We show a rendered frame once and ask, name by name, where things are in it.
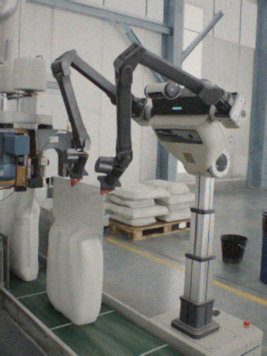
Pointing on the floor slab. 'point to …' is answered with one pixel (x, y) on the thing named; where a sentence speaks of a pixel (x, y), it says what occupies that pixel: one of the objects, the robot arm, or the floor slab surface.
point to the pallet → (145, 228)
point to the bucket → (233, 248)
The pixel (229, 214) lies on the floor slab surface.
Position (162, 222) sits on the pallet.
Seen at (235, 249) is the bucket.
